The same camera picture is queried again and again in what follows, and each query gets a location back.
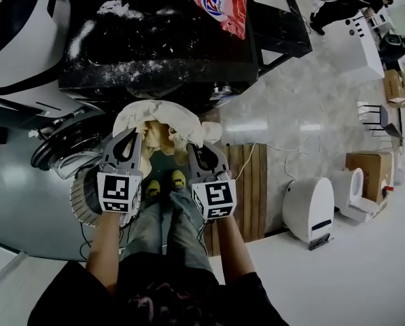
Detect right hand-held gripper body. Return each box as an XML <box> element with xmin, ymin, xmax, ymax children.
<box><xmin>191</xmin><ymin>170</ymin><xmax>237</xmax><ymax>220</ymax></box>

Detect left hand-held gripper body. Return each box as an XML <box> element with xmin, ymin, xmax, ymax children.
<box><xmin>96</xmin><ymin>161</ymin><xmax>144</xmax><ymax>214</ymax></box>

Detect white woven laundry basket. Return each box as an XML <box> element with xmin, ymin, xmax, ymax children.
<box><xmin>69</xmin><ymin>168</ymin><xmax>142</xmax><ymax>229</ymax></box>

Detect beige clothes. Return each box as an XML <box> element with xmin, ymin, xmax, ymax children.
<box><xmin>113</xmin><ymin>99</ymin><xmax>224</xmax><ymax>166</ymax></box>

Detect black washing machine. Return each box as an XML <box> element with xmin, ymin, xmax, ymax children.
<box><xmin>58</xmin><ymin>0</ymin><xmax>261</xmax><ymax>115</ymax></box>

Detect person's left forearm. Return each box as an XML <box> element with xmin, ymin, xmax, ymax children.
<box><xmin>86</xmin><ymin>212</ymin><xmax>122</xmax><ymax>295</ymax></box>

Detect person's right forearm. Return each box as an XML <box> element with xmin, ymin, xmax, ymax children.
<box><xmin>215</xmin><ymin>215</ymin><xmax>256</xmax><ymax>285</ymax></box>

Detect person's right yellow shoe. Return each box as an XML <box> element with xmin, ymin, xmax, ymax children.
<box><xmin>171</xmin><ymin>170</ymin><xmax>187</xmax><ymax>189</ymax></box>

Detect person's yellow shoe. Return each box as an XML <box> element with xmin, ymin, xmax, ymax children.
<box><xmin>171</xmin><ymin>170</ymin><xmax>187</xmax><ymax>189</ymax></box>
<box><xmin>144</xmin><ymin>180</ymin><xmax>161</xmax><ymax>200</ymax></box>

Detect person's left yellow shoe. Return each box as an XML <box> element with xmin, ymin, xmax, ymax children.
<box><xmin>144</xmin><ymin>180</ymin><xmax>161</xmax><ymax>200</ymax></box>

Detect wooden slat platform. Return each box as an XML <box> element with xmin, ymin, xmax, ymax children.
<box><xmin>202</xmin><ymin>143</ymin><xmax>268</xmax><ymax>257</ymax></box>

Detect person's grey jeans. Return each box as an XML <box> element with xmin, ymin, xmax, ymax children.
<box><xmin>120</xmin><ymin>187</ymin><xmax>213</xmax><ymax>274</ymax></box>

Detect person's black printed shirt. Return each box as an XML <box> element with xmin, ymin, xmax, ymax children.
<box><xmin>27</xmin><ymin>251</ymin><xmax>290</xmax><ymax>326</ymax></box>

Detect white toilet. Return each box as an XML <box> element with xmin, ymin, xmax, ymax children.
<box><xmin>331</xmin><ymin>166</ymin><xmax>390</xmax><ymax>223</ymax></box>

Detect brown cardboard box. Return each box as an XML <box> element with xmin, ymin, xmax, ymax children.
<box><xmin>345</xmin><ymin>150</ymin><xmax>393</xmax><ymax>205</ymax></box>

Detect pink detergent bag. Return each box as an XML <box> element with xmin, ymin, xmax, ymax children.
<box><xmin>192</xmin><ymin>0</ymin><xmax>249</xmax><ymax>40</ymax></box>

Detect black chair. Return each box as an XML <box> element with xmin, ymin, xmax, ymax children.
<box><xmin>362</xmin><ymin>103</ymin><xmax>404</xmax><ymax>141</ymax></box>

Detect closed cardboard box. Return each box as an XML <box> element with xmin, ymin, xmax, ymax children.
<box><xmin>383</xmin><ymin>68</ymin><xmax>405</xmax><ymax>108</ymax></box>

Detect white cable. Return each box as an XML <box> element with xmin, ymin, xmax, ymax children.
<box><xmin>236</xmin><ymin>134</ymin><xmax>322</xmax><ymax>181</ymax></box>

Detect black metal frame table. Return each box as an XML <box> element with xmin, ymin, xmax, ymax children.
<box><xmin>248</xmin><ymin>0</ymin><xmax>314</xmax><ymax>77</ymax></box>

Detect white pedestal cabinet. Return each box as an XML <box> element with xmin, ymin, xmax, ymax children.
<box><xmin>336</xmin><ymin>10</ymin><xmax>386</xmax><ymax>81</ymax></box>

